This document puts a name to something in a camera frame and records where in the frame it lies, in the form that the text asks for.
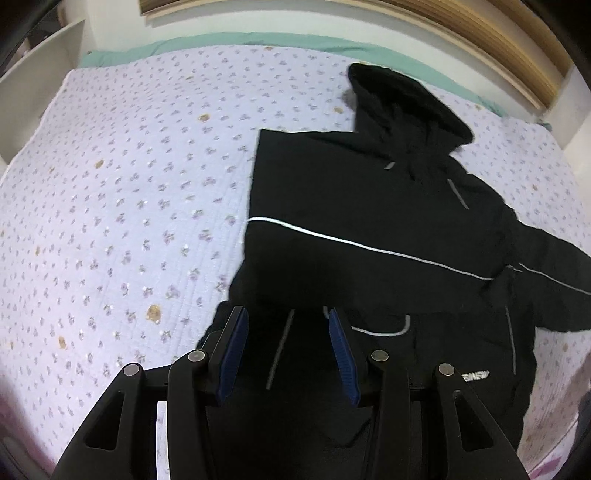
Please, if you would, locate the black hooded jacket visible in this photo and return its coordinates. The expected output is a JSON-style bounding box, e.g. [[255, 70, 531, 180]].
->
[[211, 64, 590, 479]]

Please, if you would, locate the floral quilted bedspread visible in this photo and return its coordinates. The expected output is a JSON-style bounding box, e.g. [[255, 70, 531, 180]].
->
[[1, 68, 590, 479]]

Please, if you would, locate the wooden slatted headboard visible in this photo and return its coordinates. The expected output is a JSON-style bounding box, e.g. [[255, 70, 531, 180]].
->
[[133, 1, 574, 112]]

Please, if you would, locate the green bed sheet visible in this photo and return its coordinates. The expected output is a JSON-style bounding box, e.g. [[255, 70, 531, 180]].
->
[[79, 32, 553, 131]]

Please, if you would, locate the white shelf unit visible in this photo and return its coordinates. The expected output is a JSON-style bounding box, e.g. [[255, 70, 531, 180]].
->
[[0, 19, 85, 166]]

